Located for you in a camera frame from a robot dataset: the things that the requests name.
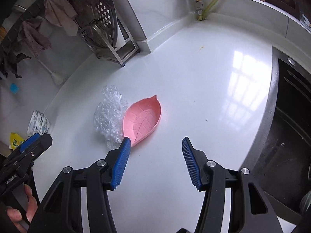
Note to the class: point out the black hanging rag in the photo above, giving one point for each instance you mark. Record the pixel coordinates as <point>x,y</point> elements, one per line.
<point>11,58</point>

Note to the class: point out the mauve hanging cloth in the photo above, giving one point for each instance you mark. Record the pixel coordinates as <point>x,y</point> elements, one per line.
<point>29,33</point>

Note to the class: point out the person's left hand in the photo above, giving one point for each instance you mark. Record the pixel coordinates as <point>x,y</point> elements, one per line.
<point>15,215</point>

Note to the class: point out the perforated steel steamer tray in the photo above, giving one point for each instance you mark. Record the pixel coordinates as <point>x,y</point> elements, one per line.
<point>100,13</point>

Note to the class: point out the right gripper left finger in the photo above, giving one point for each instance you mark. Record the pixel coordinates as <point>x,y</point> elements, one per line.
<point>117,160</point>

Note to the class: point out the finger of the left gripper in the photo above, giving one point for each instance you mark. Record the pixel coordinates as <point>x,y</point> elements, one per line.
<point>29,142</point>

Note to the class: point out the beige hanging cloth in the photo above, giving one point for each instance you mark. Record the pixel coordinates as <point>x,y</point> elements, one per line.
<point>62,14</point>

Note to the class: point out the clear bubble wrap piece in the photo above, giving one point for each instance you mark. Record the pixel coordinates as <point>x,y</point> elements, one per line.
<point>109,115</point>

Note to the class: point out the black kitchen sink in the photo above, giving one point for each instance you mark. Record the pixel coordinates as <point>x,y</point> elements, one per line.
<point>279,157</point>

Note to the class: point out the pink leaf shaped dish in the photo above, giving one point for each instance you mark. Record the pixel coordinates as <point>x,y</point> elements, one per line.
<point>141,119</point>

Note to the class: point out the white bottle brush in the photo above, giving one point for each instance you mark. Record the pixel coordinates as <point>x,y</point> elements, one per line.
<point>56,78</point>

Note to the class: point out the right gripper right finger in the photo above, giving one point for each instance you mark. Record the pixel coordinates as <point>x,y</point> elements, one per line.
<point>195,162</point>

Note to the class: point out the top floral ceramic bowl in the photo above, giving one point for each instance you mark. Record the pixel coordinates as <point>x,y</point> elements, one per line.
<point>39,123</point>

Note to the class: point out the metal dish rack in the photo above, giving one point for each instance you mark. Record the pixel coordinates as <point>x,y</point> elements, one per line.
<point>118,47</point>

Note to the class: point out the clear plastic box on sill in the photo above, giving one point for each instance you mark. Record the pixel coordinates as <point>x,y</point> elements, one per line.
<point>304,20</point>

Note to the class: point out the yellow green seasoning pouch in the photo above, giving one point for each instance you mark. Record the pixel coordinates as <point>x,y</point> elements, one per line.
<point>15,141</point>

